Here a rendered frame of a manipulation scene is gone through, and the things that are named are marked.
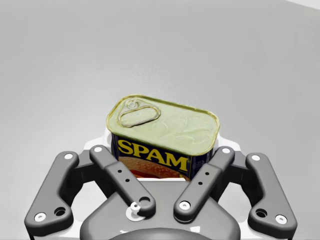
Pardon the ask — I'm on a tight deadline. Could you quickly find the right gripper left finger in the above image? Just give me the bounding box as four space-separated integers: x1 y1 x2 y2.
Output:
23 131 158 231

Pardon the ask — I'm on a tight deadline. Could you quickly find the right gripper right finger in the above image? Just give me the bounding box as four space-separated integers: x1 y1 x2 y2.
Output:
172 134 299 233

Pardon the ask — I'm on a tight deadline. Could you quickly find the green and blue rectangular can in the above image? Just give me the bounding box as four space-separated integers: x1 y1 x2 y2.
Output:
106 93 221 182

